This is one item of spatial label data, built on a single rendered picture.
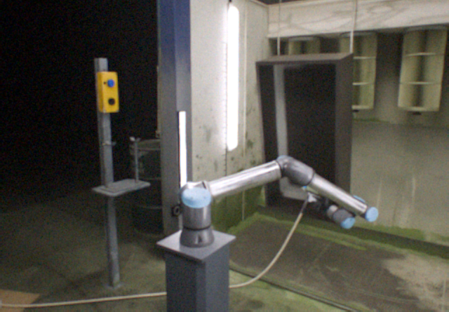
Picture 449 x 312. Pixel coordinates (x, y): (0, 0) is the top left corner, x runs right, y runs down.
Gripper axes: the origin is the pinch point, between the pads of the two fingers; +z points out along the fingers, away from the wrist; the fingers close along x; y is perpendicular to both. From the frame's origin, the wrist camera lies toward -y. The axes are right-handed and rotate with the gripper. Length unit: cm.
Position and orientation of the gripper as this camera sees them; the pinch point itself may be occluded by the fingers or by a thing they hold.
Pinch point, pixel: (311, 193)
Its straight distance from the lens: 256.8
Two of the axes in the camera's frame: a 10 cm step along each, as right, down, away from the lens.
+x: 7.0, 2.6, 6.6
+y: -4.6, 8.8, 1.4
